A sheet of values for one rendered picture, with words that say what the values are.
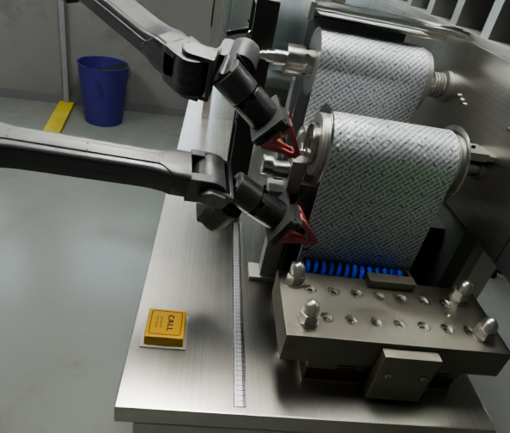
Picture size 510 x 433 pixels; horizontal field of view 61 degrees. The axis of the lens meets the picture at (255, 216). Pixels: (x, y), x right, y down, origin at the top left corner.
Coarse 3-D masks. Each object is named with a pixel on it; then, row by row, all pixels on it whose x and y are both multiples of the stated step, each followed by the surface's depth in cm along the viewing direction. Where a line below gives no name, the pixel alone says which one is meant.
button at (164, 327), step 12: (156, 312) 83; (168, 312) 83; (180, 312) 84; (156, 324) 80; (168, 324) 81; (180, 324) 81; (144, 336) 78; (156, 336) 78; (168, 336) 78; (180, 336) 79
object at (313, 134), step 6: (312, 126) 78; (318, 126) 77; (306, 132) 82; (312, 132) 78; (318, 132) 76; (306, 138) 82; (312, 138) 77; (318, 138) 76; (306, 144) 81; (312, 144) 77; (318, 144) 76; (306, 150) 81; (312, 150) 77; (306, 156) 80; (312, 156) 77; (306, 162) 80; (312, 162) 79
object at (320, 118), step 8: (320, 120) 77; (328, 120) 76; (320, 128) 76; (328, 128) 75; (320, 136) 76; (320, 144) 75; (320, 152) 75; (320, 160) 75; (312, 168) 79; (456, 176) 78
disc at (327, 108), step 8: (328, 104) 77; (320, 112) 81; (328, 112) 76; (328, 136) 74; (328, 144) 74; (328, 152) 73; (328, 160) 74; (320, 168) 77; (312, 176) 82; (320, 176) 76; (312, 184) 82
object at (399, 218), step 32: (320, 192) 78; (352, 192) 79; (384, 192) 79; (320, 224) 82; (352, 224) 82; (384, 224) 83; (416, 224) 83; (320, 256) 86; (352, 256) 87; (384, 256) 87
